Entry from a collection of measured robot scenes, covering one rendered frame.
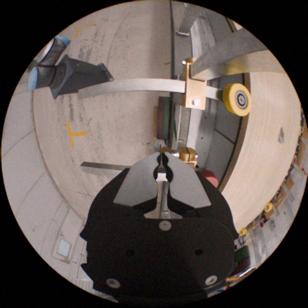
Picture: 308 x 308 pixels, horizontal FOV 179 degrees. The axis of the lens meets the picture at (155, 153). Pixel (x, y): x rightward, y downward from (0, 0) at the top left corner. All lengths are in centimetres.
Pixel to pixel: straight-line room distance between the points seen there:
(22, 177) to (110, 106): 236
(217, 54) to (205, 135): 47
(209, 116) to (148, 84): 36
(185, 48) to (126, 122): 96
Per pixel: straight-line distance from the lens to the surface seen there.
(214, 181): 33
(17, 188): 272
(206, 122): 55
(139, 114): 114
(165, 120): 42
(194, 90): 26
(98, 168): 37
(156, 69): 116
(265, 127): 39
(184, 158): 29
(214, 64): 16
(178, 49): 47
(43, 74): 72
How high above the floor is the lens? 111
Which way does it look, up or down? 62 degrees down
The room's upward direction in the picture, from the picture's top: 176 degrees counter-clockwise
